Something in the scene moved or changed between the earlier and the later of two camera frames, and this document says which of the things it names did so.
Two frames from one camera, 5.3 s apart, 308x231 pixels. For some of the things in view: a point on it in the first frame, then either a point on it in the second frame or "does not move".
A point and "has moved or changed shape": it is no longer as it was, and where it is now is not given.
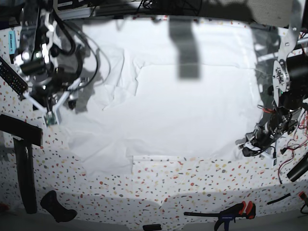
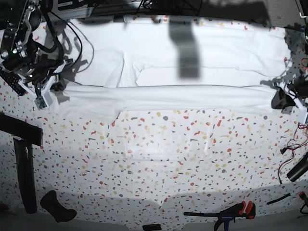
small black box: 152,227 does not move
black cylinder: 299,169 does not move
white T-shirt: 165,87 has moved or changed shape
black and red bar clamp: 249,210 does not move
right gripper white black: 259,141 → 285,97
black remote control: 11,78 does not move
